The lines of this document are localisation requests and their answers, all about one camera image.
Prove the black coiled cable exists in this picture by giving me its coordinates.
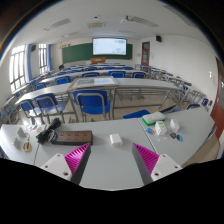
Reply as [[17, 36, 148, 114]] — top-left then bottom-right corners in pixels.
[[35, 117, 63, 145]]

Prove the blue curtain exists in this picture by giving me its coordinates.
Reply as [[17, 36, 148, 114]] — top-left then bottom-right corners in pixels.
[[26, 43, 34, 81], [46, 43, 53, 72]]

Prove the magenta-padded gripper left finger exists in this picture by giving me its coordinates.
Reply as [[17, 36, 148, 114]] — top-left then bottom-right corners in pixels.
[[39, 142, 92, 185]]

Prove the orange wooden lectern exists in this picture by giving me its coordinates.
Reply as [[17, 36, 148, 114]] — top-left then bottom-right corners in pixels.
[[90, 57, 108, 64]]

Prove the projection screen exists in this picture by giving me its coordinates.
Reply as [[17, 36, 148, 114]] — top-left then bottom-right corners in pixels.
[[92, 37, 128, 56]]

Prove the large window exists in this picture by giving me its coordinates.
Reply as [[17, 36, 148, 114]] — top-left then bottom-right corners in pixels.
[[9, 44, 28, 93]]

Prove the grey framed desk panel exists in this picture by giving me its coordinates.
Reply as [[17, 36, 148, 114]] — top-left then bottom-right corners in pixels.
[[68, 76, 119, 89]]

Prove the yellow tape roll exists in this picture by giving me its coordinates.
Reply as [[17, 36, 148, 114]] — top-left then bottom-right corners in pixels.
[[22, 141, 33, 153]]

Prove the ceiling air vent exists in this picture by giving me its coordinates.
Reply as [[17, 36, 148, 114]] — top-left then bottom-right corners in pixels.
[[87, 21, 108, 29]]

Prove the white charger block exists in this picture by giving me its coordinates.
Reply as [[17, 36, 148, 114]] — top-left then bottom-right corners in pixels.
[[109, 133, 124, 148]]

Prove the green and white pack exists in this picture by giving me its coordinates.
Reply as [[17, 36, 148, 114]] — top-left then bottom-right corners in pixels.
[[141, 111, 167, 126]]

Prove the group of blue chairs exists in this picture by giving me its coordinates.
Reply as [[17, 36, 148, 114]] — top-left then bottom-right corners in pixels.
[[0, 63, 211, 124]]

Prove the group of ceiling lights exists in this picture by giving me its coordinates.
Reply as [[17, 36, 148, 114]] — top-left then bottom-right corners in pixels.
[[43, 6, 198, 38]]

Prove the group of grey classroom desks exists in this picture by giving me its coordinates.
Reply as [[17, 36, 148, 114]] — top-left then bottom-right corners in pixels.
[[0, 61, 208, 124]]

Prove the brown door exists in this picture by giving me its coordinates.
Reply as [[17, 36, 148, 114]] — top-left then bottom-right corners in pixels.
[[140, 41, 151, 67], [209, 56, 224, 139]]

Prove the narrow window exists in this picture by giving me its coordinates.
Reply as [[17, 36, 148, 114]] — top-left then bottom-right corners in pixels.
[[37, 43, 48, 74]]

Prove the dark brown power strip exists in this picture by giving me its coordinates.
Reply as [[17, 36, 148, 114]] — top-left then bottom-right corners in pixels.
[[51, 129, 94, 146]]

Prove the white ceiling projector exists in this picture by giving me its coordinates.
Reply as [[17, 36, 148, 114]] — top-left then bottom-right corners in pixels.
[[119, 14, 134, 24]]

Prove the green chalkboard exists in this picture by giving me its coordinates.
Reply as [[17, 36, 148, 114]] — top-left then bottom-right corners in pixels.
[[61, 42, 134, 64]]

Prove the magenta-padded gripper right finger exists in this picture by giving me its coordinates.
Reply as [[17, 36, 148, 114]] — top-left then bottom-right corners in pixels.
[[131, 142, 184, 186]]

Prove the small white box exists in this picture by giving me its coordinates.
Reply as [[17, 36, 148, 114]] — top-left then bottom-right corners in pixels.
[[16, 126, 29, 139], [13, 137, 24, 150], [169, 118, 181, 133]]

